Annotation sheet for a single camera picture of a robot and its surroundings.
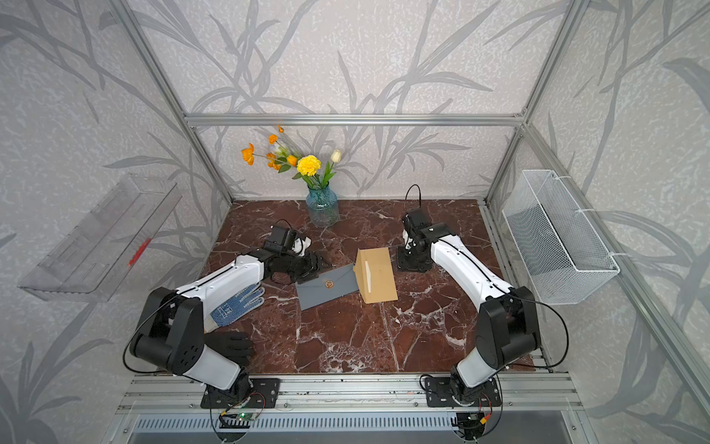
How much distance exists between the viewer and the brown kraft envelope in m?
0.94

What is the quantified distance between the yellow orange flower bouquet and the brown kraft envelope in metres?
0.30

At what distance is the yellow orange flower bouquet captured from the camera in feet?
2.94

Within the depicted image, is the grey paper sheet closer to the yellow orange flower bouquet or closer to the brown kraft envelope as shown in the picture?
the brown kraft envelope

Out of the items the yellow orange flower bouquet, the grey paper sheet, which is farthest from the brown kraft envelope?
the yellow orange flower bouquet
